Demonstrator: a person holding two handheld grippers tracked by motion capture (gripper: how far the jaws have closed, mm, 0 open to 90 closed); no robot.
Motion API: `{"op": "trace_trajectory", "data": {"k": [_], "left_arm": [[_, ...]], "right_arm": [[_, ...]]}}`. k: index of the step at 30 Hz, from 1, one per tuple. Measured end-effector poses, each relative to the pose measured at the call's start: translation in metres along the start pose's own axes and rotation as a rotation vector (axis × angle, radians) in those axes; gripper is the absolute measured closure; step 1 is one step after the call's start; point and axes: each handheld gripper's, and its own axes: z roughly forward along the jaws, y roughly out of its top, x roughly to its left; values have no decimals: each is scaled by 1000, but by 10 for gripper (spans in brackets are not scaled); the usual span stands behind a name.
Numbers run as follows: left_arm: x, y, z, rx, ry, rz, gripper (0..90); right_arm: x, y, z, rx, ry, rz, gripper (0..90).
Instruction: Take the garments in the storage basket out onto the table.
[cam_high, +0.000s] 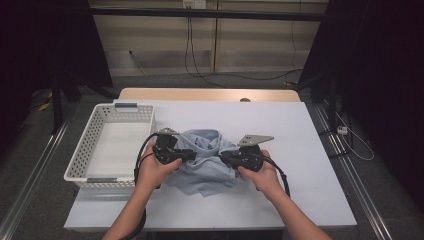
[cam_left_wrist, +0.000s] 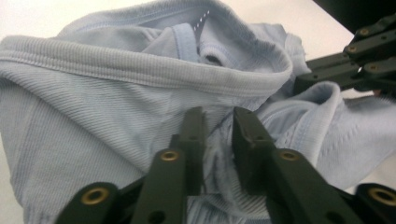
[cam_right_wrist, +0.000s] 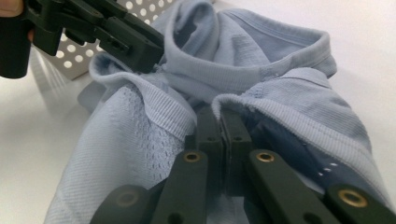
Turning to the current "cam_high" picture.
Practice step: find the light blue ribbed garment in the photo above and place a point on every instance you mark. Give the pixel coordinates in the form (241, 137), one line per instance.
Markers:
(206, 173)

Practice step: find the white power plug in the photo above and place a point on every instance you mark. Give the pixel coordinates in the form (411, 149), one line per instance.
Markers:
(342, 130)

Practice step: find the black curtain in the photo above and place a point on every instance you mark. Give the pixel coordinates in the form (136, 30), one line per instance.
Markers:
(376, 66)
(40, 40)

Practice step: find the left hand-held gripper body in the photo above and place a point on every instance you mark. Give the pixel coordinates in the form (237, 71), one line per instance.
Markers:
(166, 150)

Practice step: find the person's right hand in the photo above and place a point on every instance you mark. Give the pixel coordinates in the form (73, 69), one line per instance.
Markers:
(266, 180)

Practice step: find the black horizontal metal bar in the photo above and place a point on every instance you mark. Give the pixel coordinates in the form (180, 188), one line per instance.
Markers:
(200, 13)

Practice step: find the wooden table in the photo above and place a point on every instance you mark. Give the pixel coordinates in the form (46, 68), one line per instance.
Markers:
(200, 94)

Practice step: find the white wall socket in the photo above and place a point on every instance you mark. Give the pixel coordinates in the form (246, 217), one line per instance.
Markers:
(194, 3)

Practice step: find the person's left hand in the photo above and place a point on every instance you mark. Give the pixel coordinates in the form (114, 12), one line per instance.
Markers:
(151, 173)

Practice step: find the white perforated plastic basket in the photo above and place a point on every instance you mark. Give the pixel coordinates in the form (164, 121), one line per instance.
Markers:
(113, 115)

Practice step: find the aluminium floor rail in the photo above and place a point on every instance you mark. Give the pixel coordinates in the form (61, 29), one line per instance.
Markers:
(36, 173)
(353, 176)

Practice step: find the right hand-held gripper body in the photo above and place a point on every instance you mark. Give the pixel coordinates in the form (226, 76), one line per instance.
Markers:
(248, 158)

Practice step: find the yellow floor tape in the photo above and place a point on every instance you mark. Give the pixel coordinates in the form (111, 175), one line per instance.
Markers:
(43, 106)

